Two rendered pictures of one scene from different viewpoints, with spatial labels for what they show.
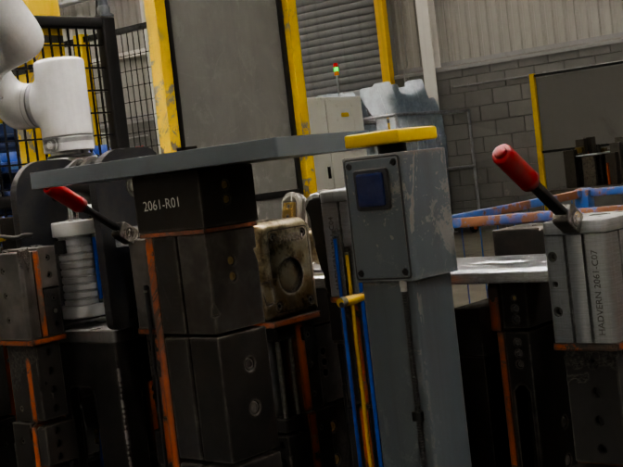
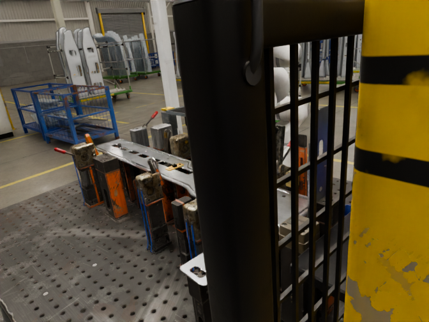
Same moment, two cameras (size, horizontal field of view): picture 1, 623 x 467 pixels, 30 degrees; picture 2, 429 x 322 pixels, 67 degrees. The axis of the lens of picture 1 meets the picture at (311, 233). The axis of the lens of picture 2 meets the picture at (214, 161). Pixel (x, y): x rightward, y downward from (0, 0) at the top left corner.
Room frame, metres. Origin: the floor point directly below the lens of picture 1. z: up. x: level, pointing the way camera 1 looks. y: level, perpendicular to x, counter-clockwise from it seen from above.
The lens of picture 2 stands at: (2.94, 0.44, 1.53)
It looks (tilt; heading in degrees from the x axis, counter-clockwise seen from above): 21 degrees down; 188
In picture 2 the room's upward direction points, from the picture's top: 6 degrees counter-clockwise
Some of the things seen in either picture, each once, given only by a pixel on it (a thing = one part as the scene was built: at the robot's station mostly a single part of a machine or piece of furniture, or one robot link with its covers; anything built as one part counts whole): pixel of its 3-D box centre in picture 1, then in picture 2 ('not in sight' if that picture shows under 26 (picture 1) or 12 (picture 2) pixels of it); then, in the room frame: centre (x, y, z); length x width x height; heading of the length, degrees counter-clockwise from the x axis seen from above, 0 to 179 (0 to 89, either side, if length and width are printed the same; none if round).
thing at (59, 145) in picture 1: (68, 145); not in sight; (1.96, 0.39, 1.22); 0.09 x 0.08 x 0.03; 139
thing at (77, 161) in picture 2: not in sight; (89, 175); (1.37, -0.50, 0.88); 0.15 x 0.11 x 0.36; 139
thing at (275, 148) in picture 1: (190, 161); (195, 112); (1.21, 0.12, 1.16); 0.37 x 0.14 x 0.02; 49
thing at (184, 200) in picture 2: not in sight; (186, 234); (1.92, 0.16, 0.84); 0.11 x 0.08 x 0.29; 139
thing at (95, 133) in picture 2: not in sight; (76, 115); (-2.37, -2.69, 0.47); 1.20 x 0.80 x 0.95; 55
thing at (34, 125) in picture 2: not in sight; (47, 109); (-3.24, -3.79, 0.47); 1.20 x 0.80 x 0.95; 53
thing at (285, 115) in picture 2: not in sight; (290, 119); (1.30, 0.62, 1.10); 0.19 x 0.12 x 0.24; 72
